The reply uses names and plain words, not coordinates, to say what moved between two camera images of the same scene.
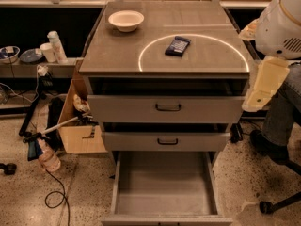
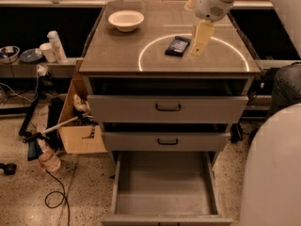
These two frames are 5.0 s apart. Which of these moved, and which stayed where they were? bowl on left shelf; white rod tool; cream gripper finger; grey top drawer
Moved: cream gripper finger
Stayed: grey top drawer; white rod tool; bowl on left shelf
